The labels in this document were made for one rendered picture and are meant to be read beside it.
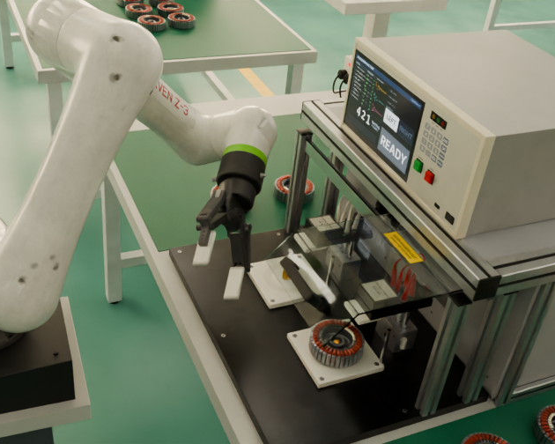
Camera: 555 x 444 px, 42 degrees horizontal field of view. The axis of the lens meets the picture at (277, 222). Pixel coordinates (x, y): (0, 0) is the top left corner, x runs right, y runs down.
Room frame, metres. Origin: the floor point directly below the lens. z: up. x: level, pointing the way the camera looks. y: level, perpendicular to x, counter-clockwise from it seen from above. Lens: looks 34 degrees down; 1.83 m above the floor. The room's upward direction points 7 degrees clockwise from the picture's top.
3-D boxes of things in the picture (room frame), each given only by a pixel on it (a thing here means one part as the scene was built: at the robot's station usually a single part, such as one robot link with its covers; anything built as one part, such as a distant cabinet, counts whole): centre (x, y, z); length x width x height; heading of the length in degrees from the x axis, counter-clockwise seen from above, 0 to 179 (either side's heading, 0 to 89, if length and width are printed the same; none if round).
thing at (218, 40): (3.39, 0.84, 0.38); 1.85 x 1.10 x 0.75; 28
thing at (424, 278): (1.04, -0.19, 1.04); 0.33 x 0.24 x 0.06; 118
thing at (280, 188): (1.72, -0.03, 0.77); 0.11 x 0.11 x 0.04
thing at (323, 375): (1.09, -0.15, 0.78); 0.15 x 0.15 x 0.01; 28
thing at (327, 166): (1.25, -0.18, 1.03); 0.62 x 0.01 x 0.03; 28
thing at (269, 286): (1.31, -0.04, 0.78); 0.15 x 0.15 x 0.01; 28
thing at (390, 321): (1.16, -0.28, 0.80); 0.08 x 0.05 x 0.06; 28
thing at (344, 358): (1.09, -0.15, 0.80); 0.11 x 0.11 x 0.04
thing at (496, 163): (1.34, -0.38, 1.22); 0.44 x 0.39 x 0.20; 28
